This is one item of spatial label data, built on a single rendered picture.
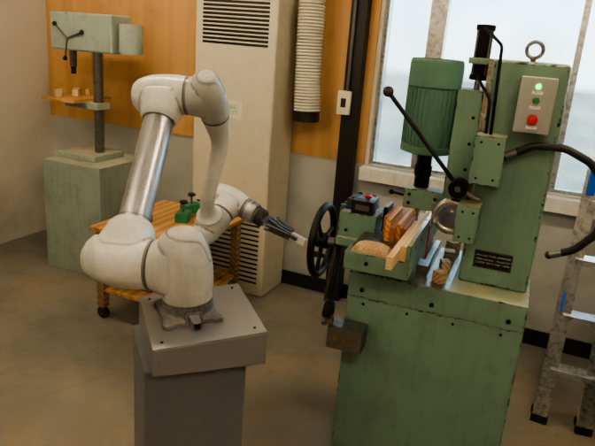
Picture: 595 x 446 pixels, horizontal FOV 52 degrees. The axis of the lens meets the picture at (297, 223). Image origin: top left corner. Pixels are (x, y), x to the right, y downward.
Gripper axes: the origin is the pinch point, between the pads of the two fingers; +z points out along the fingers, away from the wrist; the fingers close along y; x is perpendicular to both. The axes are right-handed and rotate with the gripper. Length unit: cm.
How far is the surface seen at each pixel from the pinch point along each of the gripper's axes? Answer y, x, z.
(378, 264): -41, -26, 36
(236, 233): 78, 53, -51
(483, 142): -29, -72, 45
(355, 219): -18.1, -26.2, 19.8
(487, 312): -32, -26, 72
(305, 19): 104, -67, -70
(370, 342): -32, 5, 46
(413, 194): -13, -43, 33
